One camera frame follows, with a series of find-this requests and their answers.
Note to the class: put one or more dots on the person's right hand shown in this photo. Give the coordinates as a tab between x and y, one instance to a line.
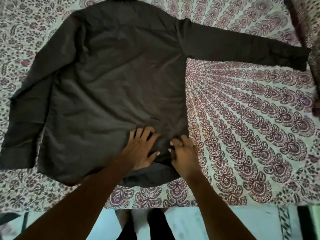
186	157

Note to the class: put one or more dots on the person's left hand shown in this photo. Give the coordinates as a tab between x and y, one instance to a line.
140	152

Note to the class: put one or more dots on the person's left little finger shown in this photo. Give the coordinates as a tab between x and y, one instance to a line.
132	135

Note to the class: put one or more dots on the person's right thumb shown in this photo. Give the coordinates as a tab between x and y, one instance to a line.
171	154

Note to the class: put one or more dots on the person's left thumb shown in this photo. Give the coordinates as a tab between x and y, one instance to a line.
154	156

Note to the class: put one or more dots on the person's left middle finger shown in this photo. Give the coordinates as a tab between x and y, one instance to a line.
148	132

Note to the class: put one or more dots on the dark grey long-sleeve shirt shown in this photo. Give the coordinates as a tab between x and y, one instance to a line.
112	84

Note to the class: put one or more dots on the person's right forearm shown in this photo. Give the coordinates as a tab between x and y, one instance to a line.
215	209

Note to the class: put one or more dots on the person's left forearm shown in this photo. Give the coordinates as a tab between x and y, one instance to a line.
82	199

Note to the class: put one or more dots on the person's legs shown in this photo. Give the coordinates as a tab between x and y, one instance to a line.
155	226

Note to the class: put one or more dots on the mandala print bedsheet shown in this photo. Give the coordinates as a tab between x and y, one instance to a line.
250	127

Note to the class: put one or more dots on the patterned cloth with dark border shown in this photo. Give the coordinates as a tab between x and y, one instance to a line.
306	29

